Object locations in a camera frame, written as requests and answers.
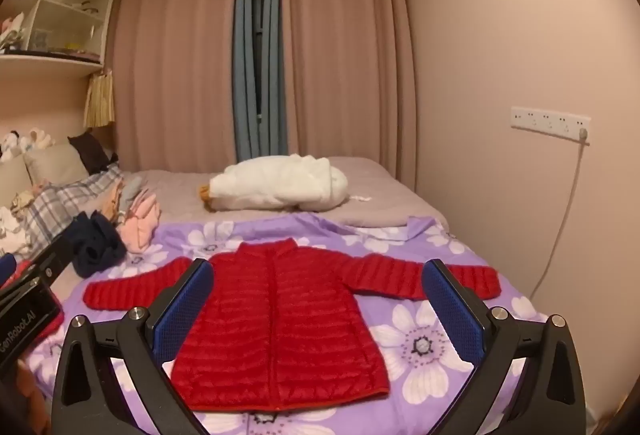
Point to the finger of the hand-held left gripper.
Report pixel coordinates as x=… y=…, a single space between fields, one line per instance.
x=52 y=260
x=6 y=267

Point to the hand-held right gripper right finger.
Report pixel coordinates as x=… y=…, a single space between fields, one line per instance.
x=452 y=315

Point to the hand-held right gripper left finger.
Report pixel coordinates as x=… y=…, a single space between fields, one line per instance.
x=182 y=310

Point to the red down jacket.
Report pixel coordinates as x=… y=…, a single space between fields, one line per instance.
x=300 y=315

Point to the person's left forearm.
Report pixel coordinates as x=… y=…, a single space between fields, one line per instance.
x=32 y=390

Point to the white clothing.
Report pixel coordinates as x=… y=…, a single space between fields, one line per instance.
x=11 y=230

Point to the navy clothing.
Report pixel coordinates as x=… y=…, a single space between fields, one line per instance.
x=95 y=245

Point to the purple floral bed sheet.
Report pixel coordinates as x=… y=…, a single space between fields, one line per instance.
x=400 y=365

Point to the tan folded clothing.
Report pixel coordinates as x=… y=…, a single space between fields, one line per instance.
x=112 y=202

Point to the beige headboard cushion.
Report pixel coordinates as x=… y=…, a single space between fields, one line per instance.
x=52 y=167

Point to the pink folded clothing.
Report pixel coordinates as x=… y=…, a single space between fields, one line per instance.
x=140 y=225

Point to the grey-blue folded clothing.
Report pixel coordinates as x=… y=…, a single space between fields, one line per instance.
x=135 y=190

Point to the dark brown pillow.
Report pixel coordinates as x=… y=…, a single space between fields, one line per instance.
x=90 y=152

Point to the white plush toys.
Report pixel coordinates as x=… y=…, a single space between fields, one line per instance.
x=25 y=142

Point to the grey bed blanket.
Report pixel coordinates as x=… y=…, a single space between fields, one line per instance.
x=380 y=195

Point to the small white cloth scrap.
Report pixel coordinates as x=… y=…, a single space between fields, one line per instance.
x=360 y=198

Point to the white puffy jacket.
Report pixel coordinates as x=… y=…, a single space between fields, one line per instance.
x=280 y=187

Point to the pink curtain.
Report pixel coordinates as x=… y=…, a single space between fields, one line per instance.
x=175 y=65
x=350 y=65

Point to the blue curtain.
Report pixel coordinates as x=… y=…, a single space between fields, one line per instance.
x=244 y=65
x=277 y=65

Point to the dark window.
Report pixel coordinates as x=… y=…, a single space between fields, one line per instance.
x=259 y=40

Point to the white wall socket strip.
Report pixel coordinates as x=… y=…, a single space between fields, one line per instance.
x=545 y=120

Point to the white wall shelf cabinet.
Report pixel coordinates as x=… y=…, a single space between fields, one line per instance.
x=50 y=5

